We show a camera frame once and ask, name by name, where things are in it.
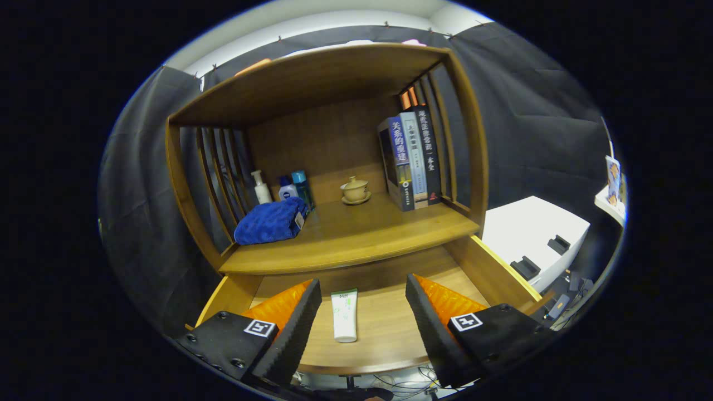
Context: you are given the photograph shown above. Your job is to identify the black floor cables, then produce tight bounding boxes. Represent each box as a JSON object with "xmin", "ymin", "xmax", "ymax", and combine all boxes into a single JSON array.
[{"xmin": 368, "ymin": 365, "xmax": 446, "ymax": 399}]

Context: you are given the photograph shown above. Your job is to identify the dark blue spine book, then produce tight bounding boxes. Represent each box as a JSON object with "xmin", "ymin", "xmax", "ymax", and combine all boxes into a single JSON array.
[{"xmin": 377, "ymin": 115, "xmax": 416, "ymax": 212}]

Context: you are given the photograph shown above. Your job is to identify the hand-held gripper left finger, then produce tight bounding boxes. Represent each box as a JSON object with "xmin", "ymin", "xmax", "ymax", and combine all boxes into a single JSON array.
[{"xmin": 175, "ymin": 278, "xmax": 323, "ymax": 390}]

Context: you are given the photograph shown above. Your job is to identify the white pump bottle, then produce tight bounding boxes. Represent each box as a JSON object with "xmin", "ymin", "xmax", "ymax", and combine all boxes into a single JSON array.
[{"xmin": 251, "ymin": 170, "xmax": 273, "ymax": 204}]

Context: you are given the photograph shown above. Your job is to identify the white side table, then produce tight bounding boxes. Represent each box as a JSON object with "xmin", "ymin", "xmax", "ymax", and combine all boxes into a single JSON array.
[{"xmin": 594, "ymin": 184, "xmax": 626, "ymax": 226}]

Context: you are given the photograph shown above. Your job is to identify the black equipment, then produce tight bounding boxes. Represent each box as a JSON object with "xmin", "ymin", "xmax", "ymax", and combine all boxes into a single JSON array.
[{"xmin": 543, "ymin": 270, "xmax": 594, "ymax": 329}]

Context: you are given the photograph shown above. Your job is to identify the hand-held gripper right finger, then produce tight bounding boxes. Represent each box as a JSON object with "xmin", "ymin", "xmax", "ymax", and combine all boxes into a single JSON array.
[{"xmin": 405, "ymin": 273, "xmax": 558, "ymax": 389}]

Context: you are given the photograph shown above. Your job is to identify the beige lidded teacup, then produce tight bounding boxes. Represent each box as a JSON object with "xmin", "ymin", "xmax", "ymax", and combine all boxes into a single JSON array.
[{"xmin": 341, "ymin": 176, "xmax": 369, "ymax": 201}]

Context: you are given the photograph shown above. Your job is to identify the black spine book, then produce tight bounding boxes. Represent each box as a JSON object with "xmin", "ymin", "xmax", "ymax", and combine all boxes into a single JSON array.
[{"xmin": 415, "ymin": 106, "xmax": 442, "ymax": 206}]

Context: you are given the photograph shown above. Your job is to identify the blue folded towel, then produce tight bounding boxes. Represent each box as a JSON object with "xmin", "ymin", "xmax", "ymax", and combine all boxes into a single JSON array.
[{"xmin": 234, "ymin": 197, "xmax": 309, "ymax": 246}]

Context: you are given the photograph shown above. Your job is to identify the blue transparent bottle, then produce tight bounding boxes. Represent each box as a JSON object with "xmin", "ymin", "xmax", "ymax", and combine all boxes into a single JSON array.
[{"xmin": 291, "ymin": 170, "xmax": 315, "ymax": 211}]

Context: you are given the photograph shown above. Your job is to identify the light blue spine book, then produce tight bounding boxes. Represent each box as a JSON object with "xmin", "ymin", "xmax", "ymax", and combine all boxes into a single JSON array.
[{"xmin": 399, "ymin": 111, "xmax": 428, "ymax": 209}]

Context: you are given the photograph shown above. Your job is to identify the white green cream tube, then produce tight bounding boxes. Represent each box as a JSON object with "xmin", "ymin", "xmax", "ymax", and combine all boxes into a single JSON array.
[{"xmin": 331, "ymin": 288, "xmax": 358, "ymax": 343}]

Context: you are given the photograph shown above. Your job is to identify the wooden countertop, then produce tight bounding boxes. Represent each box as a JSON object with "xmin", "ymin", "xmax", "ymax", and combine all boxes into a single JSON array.
[{"xmin": 219, "ymin": 192, "xmax": 481, "ymax": 275}]

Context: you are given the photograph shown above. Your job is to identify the white storage box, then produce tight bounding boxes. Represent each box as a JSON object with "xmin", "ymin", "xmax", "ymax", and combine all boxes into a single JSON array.
[{"xmin": 482, "ymin": 195, "xmax": 590, "ymax": 294}]

